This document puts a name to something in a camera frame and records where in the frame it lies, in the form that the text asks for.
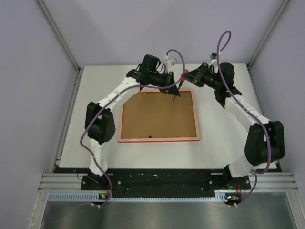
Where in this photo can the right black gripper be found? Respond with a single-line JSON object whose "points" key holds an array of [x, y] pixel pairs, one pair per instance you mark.
{"points": [[195, 76]]}

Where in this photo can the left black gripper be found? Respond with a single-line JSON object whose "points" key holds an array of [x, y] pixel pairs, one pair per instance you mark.
{"points": [[168, 79]]}

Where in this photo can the red handled screwdriver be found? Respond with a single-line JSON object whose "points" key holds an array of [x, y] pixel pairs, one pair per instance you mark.
{"points": [[179, 85]]}

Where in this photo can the red picture frame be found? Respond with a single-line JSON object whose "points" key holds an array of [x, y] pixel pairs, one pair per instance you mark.
{"points": [[153, 117]]}

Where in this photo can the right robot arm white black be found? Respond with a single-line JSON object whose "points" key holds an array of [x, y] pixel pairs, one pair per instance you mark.
{"points": [[265, 140]]}

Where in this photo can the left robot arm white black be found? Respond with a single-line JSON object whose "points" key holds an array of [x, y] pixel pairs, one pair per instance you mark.
{"points": [[99, 119]]}

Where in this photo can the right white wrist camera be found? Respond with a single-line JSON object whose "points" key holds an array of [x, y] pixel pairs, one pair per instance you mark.
{"points": [[213, 58]]}

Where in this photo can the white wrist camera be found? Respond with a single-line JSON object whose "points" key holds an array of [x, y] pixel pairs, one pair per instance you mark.
{"points": [[169, 62], [213, 58]]}

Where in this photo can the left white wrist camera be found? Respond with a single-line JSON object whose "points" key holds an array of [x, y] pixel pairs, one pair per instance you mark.
{"points": [[169, 62]]}

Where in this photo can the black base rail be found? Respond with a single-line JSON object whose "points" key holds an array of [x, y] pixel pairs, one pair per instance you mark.
{"points": [[162, 183]]}

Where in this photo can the right corner aluminium post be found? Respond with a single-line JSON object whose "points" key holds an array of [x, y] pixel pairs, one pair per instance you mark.
{"points": [[270, 30]]}

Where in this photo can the corner aluminium post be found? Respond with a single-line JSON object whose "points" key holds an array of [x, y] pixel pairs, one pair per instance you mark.
{"points": [[58, 35], [270, 30]]}

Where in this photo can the left corner aluminium post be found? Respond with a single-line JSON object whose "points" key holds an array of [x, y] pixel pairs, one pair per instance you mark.
{"points": [[58, 35]]}

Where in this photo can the grey slotted cable duct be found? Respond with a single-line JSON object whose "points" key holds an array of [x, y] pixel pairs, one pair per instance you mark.
{"points": [[99, 198]]}

